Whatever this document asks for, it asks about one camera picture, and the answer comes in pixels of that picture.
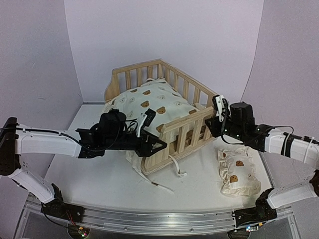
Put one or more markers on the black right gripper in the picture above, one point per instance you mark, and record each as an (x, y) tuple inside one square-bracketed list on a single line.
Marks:
[(214, 129)]

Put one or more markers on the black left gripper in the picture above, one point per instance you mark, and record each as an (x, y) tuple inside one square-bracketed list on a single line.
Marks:
[(146, 151)]

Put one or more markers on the wooden pet bed frame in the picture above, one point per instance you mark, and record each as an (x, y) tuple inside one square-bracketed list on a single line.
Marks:
[(185, 135)]

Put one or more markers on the bear print cream cushion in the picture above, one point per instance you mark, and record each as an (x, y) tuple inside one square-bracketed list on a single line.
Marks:
[(159, 96)]

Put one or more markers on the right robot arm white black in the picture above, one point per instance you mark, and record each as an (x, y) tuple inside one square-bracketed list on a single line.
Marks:
[(301, 153)]

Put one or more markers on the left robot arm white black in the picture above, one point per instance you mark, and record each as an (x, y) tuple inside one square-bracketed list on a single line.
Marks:
[(17, 139)]

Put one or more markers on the small bear print pillow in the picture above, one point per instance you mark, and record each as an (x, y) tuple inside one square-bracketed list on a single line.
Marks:
[(238, 172)]

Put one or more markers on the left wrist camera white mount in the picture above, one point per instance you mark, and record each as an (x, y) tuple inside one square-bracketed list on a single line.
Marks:
[(144, 121)]

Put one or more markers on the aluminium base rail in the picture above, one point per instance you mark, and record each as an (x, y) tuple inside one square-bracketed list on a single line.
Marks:
[(93, 223)]

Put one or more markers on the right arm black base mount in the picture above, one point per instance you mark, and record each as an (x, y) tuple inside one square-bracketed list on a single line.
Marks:
[(262, 212)]

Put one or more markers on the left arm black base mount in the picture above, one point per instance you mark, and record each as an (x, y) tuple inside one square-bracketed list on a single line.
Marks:
[(57, 208)]

